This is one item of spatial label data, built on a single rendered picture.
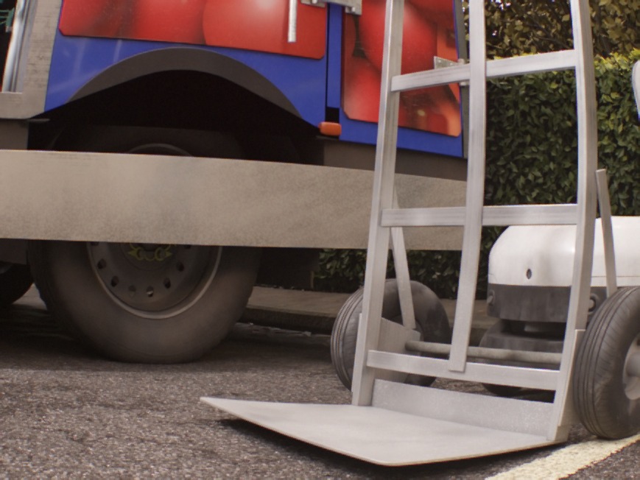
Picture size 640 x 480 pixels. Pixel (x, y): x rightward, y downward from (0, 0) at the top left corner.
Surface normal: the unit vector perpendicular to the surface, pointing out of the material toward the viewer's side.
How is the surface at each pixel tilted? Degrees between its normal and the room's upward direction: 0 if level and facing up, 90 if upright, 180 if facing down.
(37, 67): 90
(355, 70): 90
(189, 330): 73
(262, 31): 90
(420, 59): 90
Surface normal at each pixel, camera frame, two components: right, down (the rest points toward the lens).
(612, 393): 0.42, 0.03
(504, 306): -0.96, -0.03
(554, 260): -0.73, -0.04
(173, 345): 0.69, -0.18
